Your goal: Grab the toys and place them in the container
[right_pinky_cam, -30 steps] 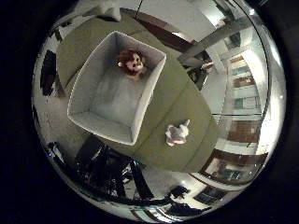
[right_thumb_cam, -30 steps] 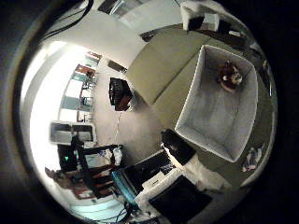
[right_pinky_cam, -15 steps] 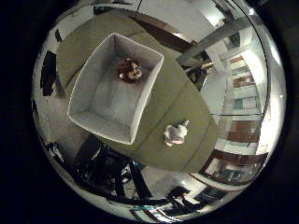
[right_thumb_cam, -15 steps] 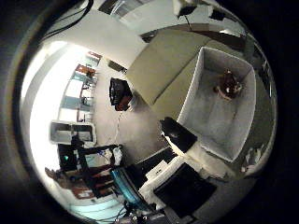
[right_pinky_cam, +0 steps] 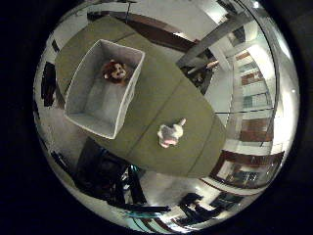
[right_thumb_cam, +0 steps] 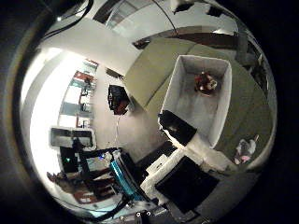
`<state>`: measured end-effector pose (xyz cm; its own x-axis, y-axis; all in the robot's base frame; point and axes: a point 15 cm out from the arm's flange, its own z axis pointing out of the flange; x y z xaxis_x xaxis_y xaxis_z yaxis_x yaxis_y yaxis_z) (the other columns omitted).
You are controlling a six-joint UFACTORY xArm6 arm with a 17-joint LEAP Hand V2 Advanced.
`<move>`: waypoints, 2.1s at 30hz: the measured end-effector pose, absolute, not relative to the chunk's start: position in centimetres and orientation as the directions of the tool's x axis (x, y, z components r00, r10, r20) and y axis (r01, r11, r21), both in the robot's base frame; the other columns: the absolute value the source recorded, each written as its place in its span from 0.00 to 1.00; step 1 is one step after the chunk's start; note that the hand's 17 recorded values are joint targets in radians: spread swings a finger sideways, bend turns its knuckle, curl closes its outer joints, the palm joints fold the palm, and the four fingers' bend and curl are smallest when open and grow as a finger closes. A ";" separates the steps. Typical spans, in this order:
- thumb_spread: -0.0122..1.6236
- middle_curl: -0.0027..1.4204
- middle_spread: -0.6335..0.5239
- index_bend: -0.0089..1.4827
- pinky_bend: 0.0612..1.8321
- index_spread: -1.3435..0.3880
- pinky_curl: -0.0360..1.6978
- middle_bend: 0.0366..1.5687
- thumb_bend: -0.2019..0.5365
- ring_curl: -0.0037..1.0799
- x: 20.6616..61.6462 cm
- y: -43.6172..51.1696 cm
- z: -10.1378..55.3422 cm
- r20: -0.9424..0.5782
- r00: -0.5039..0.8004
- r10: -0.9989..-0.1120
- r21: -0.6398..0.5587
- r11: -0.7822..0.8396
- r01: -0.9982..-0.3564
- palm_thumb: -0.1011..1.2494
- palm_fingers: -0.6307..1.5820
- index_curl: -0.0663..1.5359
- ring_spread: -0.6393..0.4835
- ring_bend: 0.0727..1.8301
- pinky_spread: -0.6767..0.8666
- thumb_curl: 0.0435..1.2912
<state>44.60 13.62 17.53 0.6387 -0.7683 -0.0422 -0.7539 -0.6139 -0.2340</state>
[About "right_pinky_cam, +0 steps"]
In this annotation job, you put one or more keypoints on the pink and white plush bunny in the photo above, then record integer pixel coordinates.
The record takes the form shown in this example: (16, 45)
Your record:
(170, 134)

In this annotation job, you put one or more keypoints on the brown plush animal toy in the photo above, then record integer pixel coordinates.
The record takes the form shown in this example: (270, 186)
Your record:
(114, 71)

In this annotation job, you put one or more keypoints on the white fabric storage container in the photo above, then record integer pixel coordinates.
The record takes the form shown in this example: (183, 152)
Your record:
(98, 101)

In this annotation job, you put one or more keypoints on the olive green table cloth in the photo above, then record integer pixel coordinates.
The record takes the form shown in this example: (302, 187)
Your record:
(163, 98)

